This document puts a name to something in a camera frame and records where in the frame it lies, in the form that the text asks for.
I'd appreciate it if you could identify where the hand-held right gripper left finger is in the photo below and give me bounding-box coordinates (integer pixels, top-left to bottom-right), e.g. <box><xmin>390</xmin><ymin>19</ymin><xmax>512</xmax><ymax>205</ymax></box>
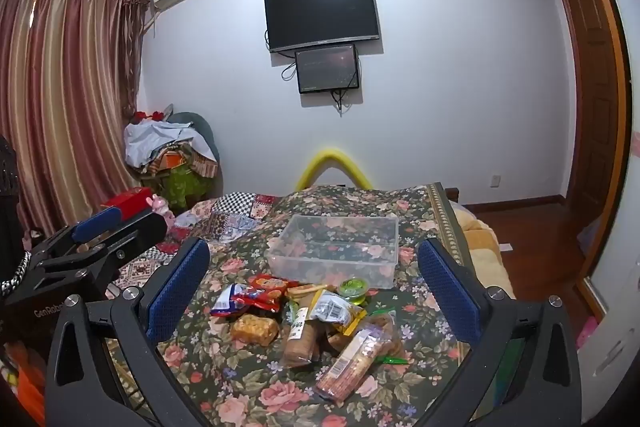
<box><xmin>45</xmin><ymin>237</ymin><xmax>211</xmax><ymax>427</ymax></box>

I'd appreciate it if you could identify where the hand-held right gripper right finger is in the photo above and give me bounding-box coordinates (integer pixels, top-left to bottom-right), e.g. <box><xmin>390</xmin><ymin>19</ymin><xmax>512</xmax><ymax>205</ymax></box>
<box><xmin>417</xmin><ymin>237</ymin><xmax>583</xmax><ymax>427</ymax></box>

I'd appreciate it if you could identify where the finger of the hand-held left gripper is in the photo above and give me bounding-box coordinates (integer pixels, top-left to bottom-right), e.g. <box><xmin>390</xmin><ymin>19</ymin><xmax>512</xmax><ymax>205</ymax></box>
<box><xmin>25</xmin><ymin>208</ymin><xmax>126</xmax><ymax>261</ymax></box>
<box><xmin>35</xmin><ymin>212</ymin><xmax>169</xmax><ymax>283</ymax></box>

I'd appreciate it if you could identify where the blue white snack bag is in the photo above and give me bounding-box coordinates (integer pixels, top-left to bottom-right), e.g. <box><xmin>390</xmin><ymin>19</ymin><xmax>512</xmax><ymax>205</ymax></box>
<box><xmin>209</xmin><ymin>283</ymin><xmax>262</xmax><ymax>319</ymax></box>

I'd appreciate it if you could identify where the clear bag of brown pastries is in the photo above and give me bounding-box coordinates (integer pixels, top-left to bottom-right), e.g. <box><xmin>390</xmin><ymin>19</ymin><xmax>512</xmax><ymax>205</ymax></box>
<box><xmin>324</xmin><ymin>312</ymin><xmax>407</xmax><ymax>359</ymax></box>

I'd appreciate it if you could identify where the orange crispy snack packet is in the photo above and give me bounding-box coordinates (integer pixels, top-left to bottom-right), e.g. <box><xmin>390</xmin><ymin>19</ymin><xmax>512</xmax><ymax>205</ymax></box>
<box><xmin>229</xmin><ymin>312</ymin><xmax>280</xmax><ymax>347</ymax></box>

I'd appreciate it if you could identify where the yellow snack packet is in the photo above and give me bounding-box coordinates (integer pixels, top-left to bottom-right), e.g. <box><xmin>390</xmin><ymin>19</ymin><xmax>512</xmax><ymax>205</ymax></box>
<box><xmin>304</xmin><ymin>290</ymin><xmax>369</xmax><ymax>334</ymax></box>

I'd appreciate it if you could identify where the long wafer packet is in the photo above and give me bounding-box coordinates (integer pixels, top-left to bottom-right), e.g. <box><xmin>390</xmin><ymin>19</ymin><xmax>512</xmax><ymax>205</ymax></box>
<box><xmin>314</xmin><ymin>326</ymin><xmax>385</xmax><ymax>404</ymax></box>

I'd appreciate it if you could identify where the clear plastic container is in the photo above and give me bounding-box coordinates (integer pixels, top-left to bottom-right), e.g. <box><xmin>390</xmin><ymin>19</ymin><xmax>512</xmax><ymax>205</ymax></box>
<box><xmin>264</xmin><ymin>214</ymin><xmax>400</xmax><ymax>291</ymax></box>

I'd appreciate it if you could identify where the beige biscuit packet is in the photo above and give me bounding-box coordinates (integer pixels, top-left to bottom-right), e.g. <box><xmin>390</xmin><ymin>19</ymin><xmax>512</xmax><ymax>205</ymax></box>
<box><xmin>284</xmin><ymin>284</ymin><xmax>327</xmax><ymax>301</ymax></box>

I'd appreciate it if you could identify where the pink toy figure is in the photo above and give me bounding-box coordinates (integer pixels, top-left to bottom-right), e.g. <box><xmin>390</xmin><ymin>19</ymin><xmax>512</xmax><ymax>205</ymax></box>
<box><xmin>149</xmin><ymin>194</ymin><xmax>177</xmax><ymax>224</ymax></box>

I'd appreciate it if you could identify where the red box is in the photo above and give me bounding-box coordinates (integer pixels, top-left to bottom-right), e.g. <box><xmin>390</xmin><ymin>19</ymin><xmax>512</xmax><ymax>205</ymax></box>
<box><xmin>101</xmin><ymin>187</ymin><xmax>154</xmax><ymax>221</ymax></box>

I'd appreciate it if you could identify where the green cloth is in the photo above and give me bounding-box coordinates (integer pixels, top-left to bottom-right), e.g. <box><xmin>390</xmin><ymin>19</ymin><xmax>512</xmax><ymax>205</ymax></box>
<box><xmin>142</xmin><ymin>166</ymin><xmax>212</xmax><ymax>210</ymax></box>

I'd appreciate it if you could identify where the yellow blanket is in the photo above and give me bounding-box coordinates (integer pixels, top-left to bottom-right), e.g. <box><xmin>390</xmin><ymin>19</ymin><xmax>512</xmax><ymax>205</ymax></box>
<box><xmin>449</xmin><ymin>201</ymin><xmax>517</xmax><ymax>300</ymax></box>

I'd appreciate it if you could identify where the colourful striped cloth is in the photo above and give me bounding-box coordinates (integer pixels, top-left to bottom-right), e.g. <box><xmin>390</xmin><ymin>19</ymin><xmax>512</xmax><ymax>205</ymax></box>
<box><xmin>0</xmin><ymin>341</ymin><xmax>47</xmax><ymax>425</ymax></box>

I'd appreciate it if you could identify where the patchwork quilt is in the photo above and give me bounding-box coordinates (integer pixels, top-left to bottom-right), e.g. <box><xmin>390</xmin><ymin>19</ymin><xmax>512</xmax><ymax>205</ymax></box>
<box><xmin>104</xmin><ymin>192</ymin><xmax>279</xmax><ymax>299</ymax></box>

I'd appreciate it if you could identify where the pile of clothes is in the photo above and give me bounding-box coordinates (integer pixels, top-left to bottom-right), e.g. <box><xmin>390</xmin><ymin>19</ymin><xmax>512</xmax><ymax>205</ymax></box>
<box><xmin>123</xmin><ymin>109</ymin><xmax>219</xmax><ymax>180</ymax></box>

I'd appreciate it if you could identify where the red snack packet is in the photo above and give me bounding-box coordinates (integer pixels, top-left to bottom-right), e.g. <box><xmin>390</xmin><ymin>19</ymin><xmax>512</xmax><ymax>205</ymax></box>
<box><xmin>248</xmin><ymin>274</ymin><xmax>292</xmax><ymax>312</ymax></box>

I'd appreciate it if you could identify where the green jelly cup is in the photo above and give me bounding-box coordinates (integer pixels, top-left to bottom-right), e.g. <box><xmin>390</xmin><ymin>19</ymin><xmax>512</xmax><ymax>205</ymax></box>
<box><xmin>337</xmin><ymin>277</ymin><xmax>371</xmax><ymax>306</ymax></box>

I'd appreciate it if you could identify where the grey-green armchair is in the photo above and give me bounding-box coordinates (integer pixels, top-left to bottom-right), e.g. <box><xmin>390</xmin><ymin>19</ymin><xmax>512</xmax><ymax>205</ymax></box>
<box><xmin>164</xmin><ymin>111</ymin><xmax>221</xmax><ymax>188</ymax></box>

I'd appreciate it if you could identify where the brown bread roll packet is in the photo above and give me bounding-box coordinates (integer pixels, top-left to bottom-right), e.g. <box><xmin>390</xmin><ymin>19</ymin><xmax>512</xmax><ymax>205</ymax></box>
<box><xmin>279</xmin><ymin>302</ymin><xmax>322</xmax><ymax>366</ymax></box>

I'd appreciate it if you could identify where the striped red beige curtain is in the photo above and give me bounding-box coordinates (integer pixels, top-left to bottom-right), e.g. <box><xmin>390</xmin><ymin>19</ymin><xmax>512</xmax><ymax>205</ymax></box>
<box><xmin>0</xmin><ymin>0</ymin><xmax>147</xmax><ymax>239</ymax></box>

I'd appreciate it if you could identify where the yellow foam tube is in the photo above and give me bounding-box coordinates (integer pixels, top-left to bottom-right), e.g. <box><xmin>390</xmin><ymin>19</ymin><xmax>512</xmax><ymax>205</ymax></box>
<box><xmin>294</xmin><ymin>148</ymin><xmax>374</xmax><ymax>192</ymax></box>

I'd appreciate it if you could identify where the brown wooden door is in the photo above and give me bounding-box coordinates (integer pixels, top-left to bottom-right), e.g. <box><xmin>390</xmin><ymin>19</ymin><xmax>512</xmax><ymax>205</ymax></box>
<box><xmin>554</xmin><ymin>0</ymin><xmax>632</xmax><ymax>260</ymax></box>

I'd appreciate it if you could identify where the black hanging cable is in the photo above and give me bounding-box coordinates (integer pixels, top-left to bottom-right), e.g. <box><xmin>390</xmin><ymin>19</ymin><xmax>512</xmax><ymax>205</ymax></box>
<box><xmin>330</xmin><ymin>89</ymin><xmax>352</xmax><ymax>114</ymax></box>

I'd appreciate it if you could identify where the small black wall monitor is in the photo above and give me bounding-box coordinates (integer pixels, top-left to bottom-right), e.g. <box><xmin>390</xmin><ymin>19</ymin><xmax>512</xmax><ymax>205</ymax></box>
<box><xmin>294</xmin><ymin>44</ymin><xmax>362</xmax><ymax>95</ymax></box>

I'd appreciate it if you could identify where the large black wall television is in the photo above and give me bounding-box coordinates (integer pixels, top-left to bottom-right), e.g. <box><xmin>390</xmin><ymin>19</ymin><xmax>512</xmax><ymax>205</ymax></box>
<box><xmin>264</xmin><ymin>0</ymin><xmax>382</xmax><ymax>54</ymax></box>

